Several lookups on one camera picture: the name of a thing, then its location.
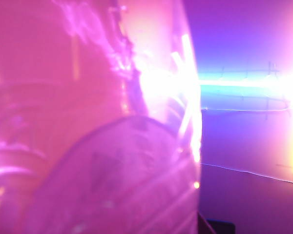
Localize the thin white hanging cable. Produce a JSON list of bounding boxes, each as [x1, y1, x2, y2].
[[200, 162, 293, 186]]

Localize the clear plastic water bottle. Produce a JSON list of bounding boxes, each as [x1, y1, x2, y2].
[[0, 0, 202, 234]]

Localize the cyan glowing light strip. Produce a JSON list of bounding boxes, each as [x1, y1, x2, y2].
[[199, 77, 293, 98]]

